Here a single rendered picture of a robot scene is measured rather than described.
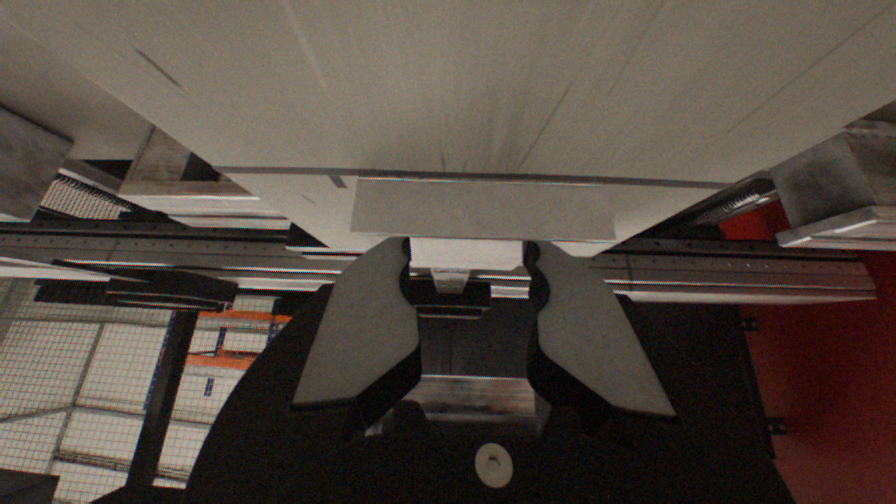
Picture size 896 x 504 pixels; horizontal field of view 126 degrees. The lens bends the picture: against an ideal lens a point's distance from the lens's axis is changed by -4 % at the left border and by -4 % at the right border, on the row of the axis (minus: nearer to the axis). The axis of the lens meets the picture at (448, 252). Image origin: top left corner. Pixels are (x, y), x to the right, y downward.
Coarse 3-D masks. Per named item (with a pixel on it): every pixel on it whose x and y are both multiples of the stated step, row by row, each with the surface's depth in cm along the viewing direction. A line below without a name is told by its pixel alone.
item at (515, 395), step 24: (432, 384) 16; (456, 384) 16; (480, 384) 16; (504, 384) 16; (528, 384) 16; (432, 408) 16; (456, 408) 16; (480, 408) 16; (504, 408) 16; (528, 408) 16; (384, 432) 15; (456, 432) 15; (480, 432) 15; (504, 432) 15; (528, 432) 15
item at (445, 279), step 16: (432, 272) 22; (448, 272) 21; (464, 272) 21; (416, 288) 35; (432, 288) 35; (448, 288) 30; (464, 288) 35; (480, 288) 35; (416, 304) 35; (432, 304) 35; (448, 304) 35; (464, 304) 35; (480, 304) 35
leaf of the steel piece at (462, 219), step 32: (384, 192) 8; (416, 192) 8; (448, 192) 8; (480, 192) 8; (512, 192) 8; (544, 192) 8; (576, 192) 8; (352, 224) 8; (384, 224) 8; (416, 224) 8; (448, 224) 8; (480, 224) 8; (512, 224) 8; (544, 224) 8; (576, 224) 8; (608, 224) 8; (416, 256) 18; (448, 256) 17; (480, 256) 17; (512, 256) 17
